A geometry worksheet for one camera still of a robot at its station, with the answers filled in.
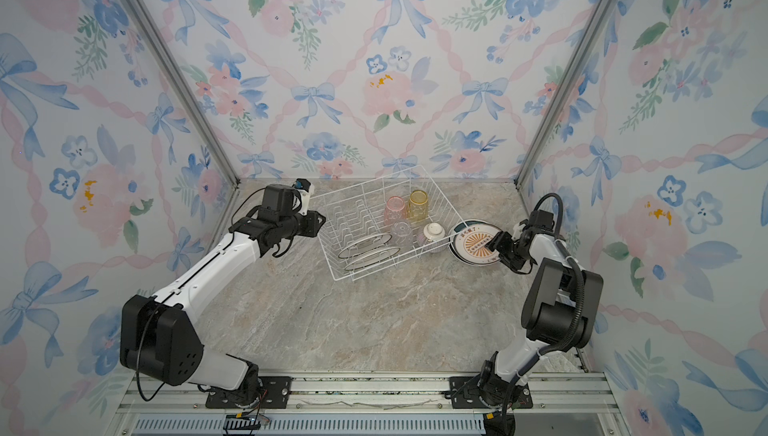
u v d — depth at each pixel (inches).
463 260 37.5
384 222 41.5
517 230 34.6
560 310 18.9
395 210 40.6
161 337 16.4
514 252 31.4
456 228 39.8
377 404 28.7
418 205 39.4
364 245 37.0
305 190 29.5
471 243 39.2
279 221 25.3
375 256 32.2
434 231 38.4
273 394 29.1
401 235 36.4
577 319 16.8
